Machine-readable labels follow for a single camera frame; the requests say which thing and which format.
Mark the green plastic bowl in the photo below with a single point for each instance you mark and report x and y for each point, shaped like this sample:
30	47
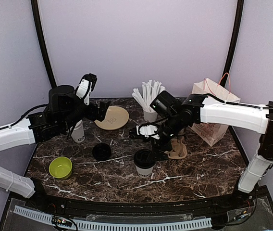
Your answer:
61	168

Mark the white paper straw cup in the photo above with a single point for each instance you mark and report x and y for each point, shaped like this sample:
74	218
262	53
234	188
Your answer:
150	115

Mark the cream bear paper bag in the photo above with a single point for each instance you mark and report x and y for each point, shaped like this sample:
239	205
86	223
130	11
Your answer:
212	133

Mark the black left frame post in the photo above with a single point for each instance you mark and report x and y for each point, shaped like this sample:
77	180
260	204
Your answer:
42	43

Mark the black coffee cup lid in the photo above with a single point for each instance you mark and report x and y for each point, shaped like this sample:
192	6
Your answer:
140	159

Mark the beige bear plate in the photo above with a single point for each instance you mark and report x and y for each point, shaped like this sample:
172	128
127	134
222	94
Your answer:
115	118

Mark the white paper cups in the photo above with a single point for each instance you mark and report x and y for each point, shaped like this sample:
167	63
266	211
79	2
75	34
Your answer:
78	132

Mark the brown pulp cup carrier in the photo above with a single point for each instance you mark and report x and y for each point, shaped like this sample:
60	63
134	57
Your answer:
179	150

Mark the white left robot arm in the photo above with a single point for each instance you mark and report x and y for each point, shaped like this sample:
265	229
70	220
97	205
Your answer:
38	128

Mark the white perforated cable rail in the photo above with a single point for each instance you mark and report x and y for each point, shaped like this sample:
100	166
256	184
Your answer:
112	223

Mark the white paper coffee cup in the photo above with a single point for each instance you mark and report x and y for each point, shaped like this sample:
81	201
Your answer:
144	170

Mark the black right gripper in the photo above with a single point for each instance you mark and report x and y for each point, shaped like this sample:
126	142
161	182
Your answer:
157	145

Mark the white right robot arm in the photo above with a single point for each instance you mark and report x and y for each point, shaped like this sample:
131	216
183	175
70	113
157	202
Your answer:
208	109

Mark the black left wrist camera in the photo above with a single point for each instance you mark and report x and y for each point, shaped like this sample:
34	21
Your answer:
62	99

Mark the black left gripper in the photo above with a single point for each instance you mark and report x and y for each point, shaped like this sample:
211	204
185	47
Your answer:
93	115

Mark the paper wrapped straw far right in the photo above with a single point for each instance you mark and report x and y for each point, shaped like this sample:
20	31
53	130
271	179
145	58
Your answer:
139	98

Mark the black corner frame post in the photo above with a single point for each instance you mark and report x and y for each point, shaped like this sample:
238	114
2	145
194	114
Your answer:
234	36

